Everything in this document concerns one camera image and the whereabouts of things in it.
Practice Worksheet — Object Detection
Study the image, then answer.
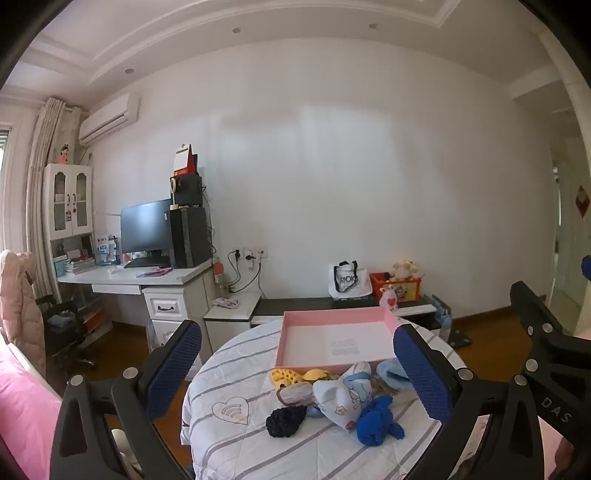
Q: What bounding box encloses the light blue cartoon towel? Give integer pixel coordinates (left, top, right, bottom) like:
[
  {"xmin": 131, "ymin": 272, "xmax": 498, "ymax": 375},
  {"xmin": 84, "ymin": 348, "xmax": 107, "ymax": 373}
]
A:
[{"xmin": 313, "ymin": 361, "xmax": 376, "ymax": 432}]

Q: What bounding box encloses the black computer monitor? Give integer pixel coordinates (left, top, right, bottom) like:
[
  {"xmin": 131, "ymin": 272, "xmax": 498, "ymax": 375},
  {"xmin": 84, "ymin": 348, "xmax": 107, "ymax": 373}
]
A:
[{"xmin": 120, "ymin": 198, "xmax": 173, "ymax": 260}]

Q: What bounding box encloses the white hutch cabinet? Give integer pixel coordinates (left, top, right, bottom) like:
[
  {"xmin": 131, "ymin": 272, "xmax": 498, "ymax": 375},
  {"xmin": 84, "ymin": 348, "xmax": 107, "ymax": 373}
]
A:
[{"xmin": 42, "ymin": 162, "xmax": 96, "ymax": 243}]

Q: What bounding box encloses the pink cardboard box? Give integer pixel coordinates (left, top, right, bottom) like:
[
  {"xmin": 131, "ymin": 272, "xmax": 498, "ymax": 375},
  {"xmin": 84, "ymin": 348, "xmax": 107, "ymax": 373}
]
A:
[{"xmin": 276, "ymin": 307, "xmax": 403, "ymax": 371}]

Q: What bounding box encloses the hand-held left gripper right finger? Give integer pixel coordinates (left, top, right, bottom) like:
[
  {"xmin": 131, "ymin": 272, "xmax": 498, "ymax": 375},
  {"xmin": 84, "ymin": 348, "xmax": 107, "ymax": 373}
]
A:
[{"xmin": 392, "ymin": 323, "xmax": 546, "ymax": 480}]

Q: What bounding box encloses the red storage box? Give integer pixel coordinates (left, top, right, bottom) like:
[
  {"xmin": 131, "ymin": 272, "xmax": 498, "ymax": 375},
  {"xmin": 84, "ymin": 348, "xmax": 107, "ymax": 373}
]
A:
[{"xmin": 369, "ymin": 272, "xmax": 424, "ymax": 304}]

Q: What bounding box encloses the black computer tower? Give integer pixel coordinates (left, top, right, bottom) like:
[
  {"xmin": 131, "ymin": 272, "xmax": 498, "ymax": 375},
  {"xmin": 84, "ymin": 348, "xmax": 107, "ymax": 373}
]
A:
[{"xmin": 168, "ymin": 206, "xmax": 209, "ymax": 270}]

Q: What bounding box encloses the light blue cloth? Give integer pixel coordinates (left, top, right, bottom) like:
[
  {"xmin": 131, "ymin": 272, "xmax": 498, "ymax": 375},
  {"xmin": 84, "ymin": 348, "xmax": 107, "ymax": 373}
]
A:
[{"xmin": 375, "ymin": 359, "xmax": 413, "ymax": 391}]

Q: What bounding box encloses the cream plush sheep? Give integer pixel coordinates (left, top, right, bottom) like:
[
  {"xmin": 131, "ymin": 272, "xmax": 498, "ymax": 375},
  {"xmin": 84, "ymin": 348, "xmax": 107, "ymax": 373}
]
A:
[{"xmin": 390, "ymin": 259, "xmax": 419, "ymax": 281}]

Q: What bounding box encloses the white desk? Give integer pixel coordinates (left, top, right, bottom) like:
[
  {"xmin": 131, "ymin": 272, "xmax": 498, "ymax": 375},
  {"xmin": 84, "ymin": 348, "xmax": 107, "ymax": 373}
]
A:
[{"xmin": 56, "ymin": 257, "xmax": 219, "ymax": 352}]

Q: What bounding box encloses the black and white low cabinet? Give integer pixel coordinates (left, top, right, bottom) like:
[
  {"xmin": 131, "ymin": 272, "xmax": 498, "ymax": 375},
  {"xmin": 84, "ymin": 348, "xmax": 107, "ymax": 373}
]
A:
[{"xmin": 204, "ymin": 292, "xmax": 445, "ymax": 340}]

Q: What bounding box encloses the blue and white box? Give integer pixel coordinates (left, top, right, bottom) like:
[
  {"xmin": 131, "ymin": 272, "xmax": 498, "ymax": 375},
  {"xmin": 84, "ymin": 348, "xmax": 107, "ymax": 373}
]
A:
[{"xmin": 95, "ymin": 235, "xmax": 119, "ymax": 264}]

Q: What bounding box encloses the white tote bag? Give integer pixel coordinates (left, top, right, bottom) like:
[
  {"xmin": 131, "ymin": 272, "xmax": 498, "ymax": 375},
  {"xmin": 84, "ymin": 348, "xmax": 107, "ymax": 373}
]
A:
[{"xmin": 328, "ymin": 260, "xmax": 374, "ymax": 300}]

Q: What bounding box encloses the black scrunchie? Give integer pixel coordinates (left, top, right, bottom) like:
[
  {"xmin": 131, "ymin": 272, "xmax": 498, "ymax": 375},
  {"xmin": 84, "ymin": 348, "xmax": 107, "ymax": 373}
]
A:
[{"xmin": 266, "ymin": 405, "xmax": 308, "ymax": 439}]

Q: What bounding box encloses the white door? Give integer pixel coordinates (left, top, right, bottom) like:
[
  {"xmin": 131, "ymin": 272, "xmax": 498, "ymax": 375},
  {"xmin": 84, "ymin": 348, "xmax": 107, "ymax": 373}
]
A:
[{"xmin": 551, "ymin": 134, "xmax": 591, "ymax": 337}]

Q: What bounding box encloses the black power cable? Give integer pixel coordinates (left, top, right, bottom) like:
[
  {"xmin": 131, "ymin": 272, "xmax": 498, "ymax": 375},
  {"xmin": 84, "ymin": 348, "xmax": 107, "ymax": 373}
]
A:
[{"xmin": 225, "ymin": 250, "xmax": 263, "ymax": 295}]

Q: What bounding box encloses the white air conditioner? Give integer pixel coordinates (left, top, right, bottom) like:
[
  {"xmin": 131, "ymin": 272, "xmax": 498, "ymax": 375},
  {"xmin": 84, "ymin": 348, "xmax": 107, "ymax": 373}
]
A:
[{"xmin": 78, "ymin": 92, "xmax": 140, "ymax": 148}]

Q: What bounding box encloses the black office chair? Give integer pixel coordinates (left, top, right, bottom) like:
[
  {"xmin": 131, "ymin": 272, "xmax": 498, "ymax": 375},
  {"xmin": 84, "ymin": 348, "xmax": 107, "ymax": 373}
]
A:
[{"xmin": 36, "ymin": 294, "xmax": 97, "ymax": 371}]

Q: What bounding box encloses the pink floral quilt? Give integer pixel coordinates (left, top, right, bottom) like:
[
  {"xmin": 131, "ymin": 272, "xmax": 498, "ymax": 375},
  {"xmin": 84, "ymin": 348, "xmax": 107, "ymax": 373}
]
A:
[{"xmin": 540, "ymin": 422, "xmax": 591, "ymax": 464}]

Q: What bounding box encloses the clear plastic bag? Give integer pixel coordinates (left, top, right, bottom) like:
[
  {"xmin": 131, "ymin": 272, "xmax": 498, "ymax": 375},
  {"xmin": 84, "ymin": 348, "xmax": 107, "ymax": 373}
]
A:
[{"xmin": 276, "ymin": 382, "xmax": 320, "ymax": 409}]

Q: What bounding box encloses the pink bed sheet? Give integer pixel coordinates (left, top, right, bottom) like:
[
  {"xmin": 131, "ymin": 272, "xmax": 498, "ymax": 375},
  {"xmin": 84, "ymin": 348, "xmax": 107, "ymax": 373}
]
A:
[{"xmin": 0, "ymin": 344, "xmax": 63, "ymax": 480}]

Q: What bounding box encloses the red and white calendar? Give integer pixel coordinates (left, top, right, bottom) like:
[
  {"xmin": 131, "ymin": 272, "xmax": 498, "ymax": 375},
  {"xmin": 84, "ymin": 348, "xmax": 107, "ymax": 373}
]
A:
[{"xmin": 174, "ymin": 143, "xmax": 199, "ymax": 177}]

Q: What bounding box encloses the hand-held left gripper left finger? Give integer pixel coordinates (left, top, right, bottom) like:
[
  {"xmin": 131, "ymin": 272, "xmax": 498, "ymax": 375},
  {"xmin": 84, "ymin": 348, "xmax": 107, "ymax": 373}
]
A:
[{"xmin": 50, "ymin": 319, "xmax": 202, "ymax": 480}]

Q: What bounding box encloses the black speaker box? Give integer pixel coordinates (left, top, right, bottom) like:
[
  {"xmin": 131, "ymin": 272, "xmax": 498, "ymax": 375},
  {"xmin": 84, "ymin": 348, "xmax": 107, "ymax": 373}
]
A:
[{"xmin": 169, "ymin": 174, "xmax": 204, "ymax": 208}]

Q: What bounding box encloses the stack of books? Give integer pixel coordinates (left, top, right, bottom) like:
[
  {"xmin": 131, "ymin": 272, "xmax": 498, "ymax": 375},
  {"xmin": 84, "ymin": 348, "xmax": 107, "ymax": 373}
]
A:
[{"xmin": 64, "ymin": 251, "xmax": 96, "ymax": 276}]

